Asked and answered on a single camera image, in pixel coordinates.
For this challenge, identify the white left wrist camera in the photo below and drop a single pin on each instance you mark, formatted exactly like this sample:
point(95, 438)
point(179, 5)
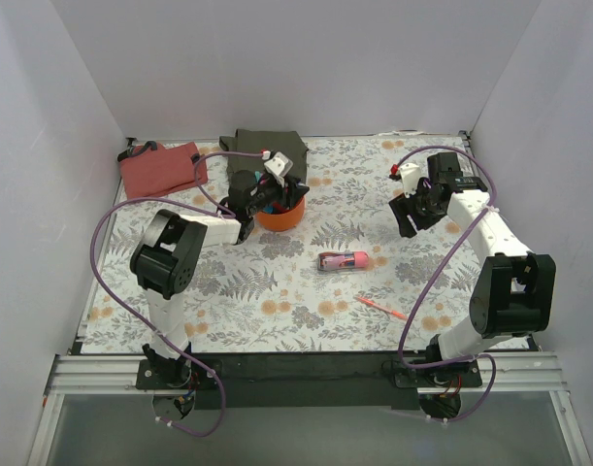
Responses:
point(276, 164)

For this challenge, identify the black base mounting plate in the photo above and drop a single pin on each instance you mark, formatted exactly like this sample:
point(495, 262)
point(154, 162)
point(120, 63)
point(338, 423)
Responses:
point(303, 379)

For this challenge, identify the floral patterned table mat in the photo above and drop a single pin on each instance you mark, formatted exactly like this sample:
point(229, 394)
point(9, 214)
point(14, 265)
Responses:
point(266, 294)

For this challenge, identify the aluminium frame rail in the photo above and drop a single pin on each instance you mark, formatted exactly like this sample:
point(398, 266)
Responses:
point(517, 372)

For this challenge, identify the orange round divided container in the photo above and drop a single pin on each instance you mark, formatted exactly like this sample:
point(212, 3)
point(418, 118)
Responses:
point(282, 221)

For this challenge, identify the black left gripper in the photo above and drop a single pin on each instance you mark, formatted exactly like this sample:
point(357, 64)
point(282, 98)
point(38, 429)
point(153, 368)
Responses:
point(286, 189)

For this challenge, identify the pink clear pencil case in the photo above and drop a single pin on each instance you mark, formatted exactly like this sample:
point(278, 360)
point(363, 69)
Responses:
point(342, 261)

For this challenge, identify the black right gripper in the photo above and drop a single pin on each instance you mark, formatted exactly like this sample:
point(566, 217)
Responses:
point(411, 208)

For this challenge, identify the orange pen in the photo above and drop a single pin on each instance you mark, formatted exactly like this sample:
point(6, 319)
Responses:
point(369, 303)

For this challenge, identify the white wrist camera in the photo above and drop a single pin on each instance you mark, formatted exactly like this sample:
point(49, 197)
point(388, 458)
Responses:
point(409, 174)
point(276, 164)

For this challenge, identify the red pouch with black strap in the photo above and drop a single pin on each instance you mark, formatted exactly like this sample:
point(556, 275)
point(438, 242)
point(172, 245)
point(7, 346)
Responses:
point(152, 170)

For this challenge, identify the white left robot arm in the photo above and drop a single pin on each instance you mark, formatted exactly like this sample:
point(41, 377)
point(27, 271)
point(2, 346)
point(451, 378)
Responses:
point(165, 260)

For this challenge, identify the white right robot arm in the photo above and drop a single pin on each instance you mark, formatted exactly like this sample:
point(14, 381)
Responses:
point(513, 294)

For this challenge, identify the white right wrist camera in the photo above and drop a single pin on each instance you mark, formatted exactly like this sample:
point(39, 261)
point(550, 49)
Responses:
point(409, 174)

